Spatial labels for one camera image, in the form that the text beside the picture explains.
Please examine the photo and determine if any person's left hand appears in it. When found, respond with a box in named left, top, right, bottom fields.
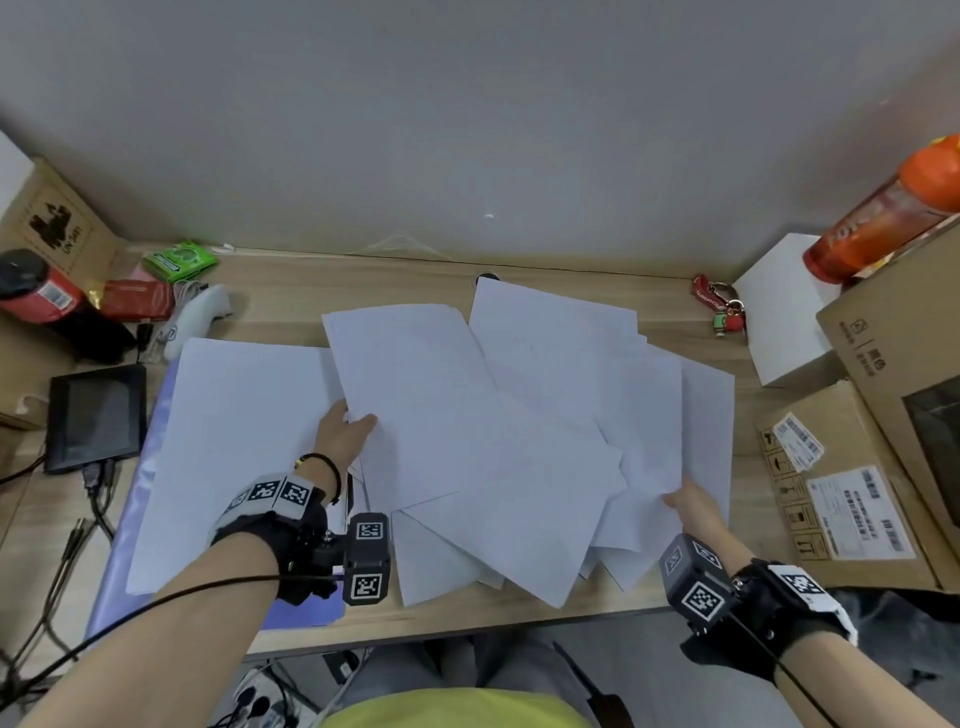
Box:
left=313, top=398, right=378, bottom=483

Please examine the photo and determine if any person's right hand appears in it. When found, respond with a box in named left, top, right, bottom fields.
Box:
left=661, top=476, right=757, bottom=580

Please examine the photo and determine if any tidy white paper stack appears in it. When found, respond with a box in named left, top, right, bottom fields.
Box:
left=125, top=337, right=369, bottom=598

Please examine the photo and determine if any blue plastic folder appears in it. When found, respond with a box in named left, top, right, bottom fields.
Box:
left=83, top=352, right=348, bottom=643

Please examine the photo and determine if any pile of white papers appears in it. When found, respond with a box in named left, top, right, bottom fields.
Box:
left=320, top=277, right=736, bottom=610

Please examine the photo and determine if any person's right forearm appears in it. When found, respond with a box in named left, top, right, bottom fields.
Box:
left=776, top=629, right=950, bottom=728

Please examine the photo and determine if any person's left forearm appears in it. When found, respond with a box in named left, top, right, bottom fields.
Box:
left=14, top=533, right=283, bottom=728

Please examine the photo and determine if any person's yellow shirt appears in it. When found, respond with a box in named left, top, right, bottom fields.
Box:
left=322, top=688, right=594, bottom=728

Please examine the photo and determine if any flat cardboard box with labels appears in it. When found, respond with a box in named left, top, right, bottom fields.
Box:
left=757, top=380, right=960, bottom=594

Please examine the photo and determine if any white handheld controller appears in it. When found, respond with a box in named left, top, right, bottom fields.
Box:
left=155, top=283, right=230, bottom=361

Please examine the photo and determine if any clear tape piece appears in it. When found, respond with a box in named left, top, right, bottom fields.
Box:
left=363, top=233, right=444, bottom=260

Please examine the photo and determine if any small white box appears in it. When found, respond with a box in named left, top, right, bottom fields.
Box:
left=731, top=233, right=849, bottom=389

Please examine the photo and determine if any dark brown chair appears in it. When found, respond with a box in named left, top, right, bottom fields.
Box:
left=554, top=641, right=635, bottom=728

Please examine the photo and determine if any green gum packet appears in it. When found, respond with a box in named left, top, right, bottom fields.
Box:
left=142, top=239, right=219, bottom=285

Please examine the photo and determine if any small black tablet screen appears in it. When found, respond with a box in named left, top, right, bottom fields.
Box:
left=43, top=363, right=149, bottom=475

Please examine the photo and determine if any red snack packet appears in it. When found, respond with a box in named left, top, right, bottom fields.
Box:
left=99, top=278, right=175, bottom=322

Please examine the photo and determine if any large cardboard box with window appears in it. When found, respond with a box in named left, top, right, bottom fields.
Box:
left=815, top=213, right=960, bottom=556

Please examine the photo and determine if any white power strip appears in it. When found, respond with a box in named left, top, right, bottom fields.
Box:
left=232, top=667, right=301, bottom=728

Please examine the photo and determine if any red can with black lid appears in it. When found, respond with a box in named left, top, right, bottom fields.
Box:
left=0, top=248, right=85, bottom=325

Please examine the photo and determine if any plain brown cardboard box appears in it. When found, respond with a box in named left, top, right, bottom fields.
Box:
left=0, top=427, right=43, bottom=481

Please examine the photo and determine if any orange drink bottle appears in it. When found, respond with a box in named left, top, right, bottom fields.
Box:
left=802, top=134, right=960, bottom=285

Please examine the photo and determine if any brown box with white top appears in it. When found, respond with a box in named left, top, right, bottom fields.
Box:
left=0, top=131, right=129, bottom=433

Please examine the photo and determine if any black bead bracelet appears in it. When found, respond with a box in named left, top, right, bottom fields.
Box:
left=293, top=452, right=343, bottom=505

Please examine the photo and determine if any black wrist camera with markers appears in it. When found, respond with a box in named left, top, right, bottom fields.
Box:
left=209, top=472, right=393, bottom=607
left=659, top=532, right=860, bottom=684

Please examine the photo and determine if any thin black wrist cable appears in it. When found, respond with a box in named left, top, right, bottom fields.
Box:
left=0, top=573, right=346, bottom=706
left=731, top=611, right=823, bottom=728

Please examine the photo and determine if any white coiled cable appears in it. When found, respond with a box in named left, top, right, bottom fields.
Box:
left=138, top=281, right=208, bottom=365

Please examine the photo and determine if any red keychain with green charm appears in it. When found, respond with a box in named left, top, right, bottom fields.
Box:
left=691, top=273, right=748, bottom=337

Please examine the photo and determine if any black tablet cable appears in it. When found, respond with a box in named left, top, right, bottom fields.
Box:
left=80, top=461, right=118, bottom=541

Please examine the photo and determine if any black cable bundle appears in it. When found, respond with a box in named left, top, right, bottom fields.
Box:
left=0, top=453, right=99, bottom=706

